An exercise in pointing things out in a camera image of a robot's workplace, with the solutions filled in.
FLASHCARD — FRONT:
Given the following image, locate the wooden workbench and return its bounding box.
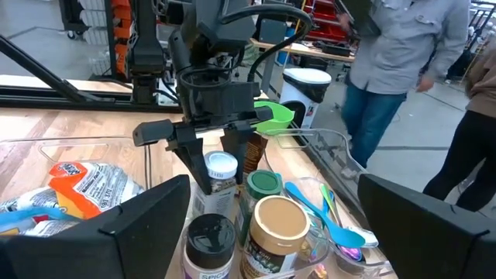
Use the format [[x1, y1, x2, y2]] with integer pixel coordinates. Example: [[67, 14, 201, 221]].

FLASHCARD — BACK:
[[250, 36, 356, 65]]

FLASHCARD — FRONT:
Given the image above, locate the small jar black lid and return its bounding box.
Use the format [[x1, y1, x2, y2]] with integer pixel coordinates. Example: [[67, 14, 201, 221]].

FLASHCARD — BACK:
[[181, 212, 237, 279]]

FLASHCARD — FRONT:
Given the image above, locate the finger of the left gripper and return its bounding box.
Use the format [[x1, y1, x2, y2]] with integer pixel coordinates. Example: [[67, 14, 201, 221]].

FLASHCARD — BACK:
[[219, 129, 253, 186], [169, 136, 213, 196]]

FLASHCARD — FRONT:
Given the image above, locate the person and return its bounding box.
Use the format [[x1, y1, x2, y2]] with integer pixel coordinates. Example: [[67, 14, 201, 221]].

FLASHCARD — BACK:
[[422, 37, 496, 212], [336, 0, 472, 170]]

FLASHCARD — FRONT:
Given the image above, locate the rack with red bins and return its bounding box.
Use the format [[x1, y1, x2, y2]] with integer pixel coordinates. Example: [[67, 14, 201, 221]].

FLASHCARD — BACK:
[[304, 0, 350, 43]]

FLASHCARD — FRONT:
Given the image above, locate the white-label spice jar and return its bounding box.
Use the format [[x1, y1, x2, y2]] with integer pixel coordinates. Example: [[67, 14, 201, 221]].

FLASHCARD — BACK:
[[191, 150, 239, 234]]

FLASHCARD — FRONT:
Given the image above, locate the black aluminium table frame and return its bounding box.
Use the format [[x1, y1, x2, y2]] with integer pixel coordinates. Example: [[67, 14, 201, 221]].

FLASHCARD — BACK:
[[0, 33, 184, 114]]

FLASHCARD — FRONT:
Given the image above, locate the orange ramen packet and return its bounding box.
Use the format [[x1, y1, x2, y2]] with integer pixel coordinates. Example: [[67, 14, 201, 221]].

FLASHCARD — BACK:
[[47, 161, 146, 220]]

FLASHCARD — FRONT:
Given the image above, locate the clear three-compartment plastic bin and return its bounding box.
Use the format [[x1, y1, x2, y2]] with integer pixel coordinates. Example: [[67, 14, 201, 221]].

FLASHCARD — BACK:
[[0, 127, 393, 279]]

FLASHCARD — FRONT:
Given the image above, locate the yellow hanging cable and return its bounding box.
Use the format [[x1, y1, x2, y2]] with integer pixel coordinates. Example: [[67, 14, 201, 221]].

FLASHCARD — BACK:
[[284, 0, 308, 69]]

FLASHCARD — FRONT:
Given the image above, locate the white trash can black liner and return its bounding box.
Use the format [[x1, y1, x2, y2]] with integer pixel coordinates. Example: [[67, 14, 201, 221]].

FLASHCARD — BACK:
[[278, 67, 333, 129]]

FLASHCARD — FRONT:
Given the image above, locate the purple spoon green handle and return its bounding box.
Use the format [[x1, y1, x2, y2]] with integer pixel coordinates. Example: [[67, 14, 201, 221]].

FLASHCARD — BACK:
[[319, 183, 364, 263]]

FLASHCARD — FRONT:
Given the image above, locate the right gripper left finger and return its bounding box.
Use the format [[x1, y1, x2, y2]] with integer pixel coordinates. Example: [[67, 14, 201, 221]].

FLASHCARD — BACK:
[[0, 174, 192, 279]]

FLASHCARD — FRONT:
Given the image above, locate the orange bin stack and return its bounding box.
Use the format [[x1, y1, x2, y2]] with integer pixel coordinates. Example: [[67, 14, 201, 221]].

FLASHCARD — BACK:
[[110, 0, 135, 75]]

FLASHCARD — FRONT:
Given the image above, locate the dark-label spice jar gold cap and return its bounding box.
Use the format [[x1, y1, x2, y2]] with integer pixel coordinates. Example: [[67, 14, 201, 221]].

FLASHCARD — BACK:
[[239, 195, 312, 279]]

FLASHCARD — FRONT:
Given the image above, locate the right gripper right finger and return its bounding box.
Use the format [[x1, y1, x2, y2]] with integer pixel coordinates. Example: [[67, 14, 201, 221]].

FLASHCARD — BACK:
[[356, 173, 496, 279]]

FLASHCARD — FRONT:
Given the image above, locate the green plastic bowl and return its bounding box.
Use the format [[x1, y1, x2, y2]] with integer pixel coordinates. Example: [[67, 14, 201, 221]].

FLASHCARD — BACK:
[[253, 101, 296, 135]]

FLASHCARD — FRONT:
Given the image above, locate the grey and black machine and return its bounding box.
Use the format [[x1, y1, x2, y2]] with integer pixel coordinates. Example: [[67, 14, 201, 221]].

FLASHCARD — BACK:
[[258, 18, 288, 45]]

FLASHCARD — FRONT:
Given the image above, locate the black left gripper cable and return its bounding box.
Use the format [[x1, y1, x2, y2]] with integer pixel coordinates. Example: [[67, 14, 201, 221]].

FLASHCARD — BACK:
[[177, 3, 314, 92]]

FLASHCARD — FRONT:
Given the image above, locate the teal and white packet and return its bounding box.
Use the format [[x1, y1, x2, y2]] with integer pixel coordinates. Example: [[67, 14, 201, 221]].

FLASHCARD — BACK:
[[284, 181, 367, 250]]

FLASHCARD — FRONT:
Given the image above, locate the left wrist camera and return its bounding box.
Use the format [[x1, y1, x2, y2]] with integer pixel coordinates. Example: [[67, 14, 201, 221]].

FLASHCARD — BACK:
[[192, 0, 257, 53]]

